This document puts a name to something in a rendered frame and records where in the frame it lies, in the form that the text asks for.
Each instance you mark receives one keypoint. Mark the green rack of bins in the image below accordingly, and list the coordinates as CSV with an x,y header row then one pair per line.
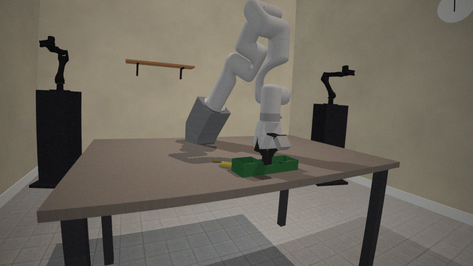
x,y
281,163

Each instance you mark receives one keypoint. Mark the yellow sticky note pad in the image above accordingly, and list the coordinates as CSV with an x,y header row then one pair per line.
x,y
226,164

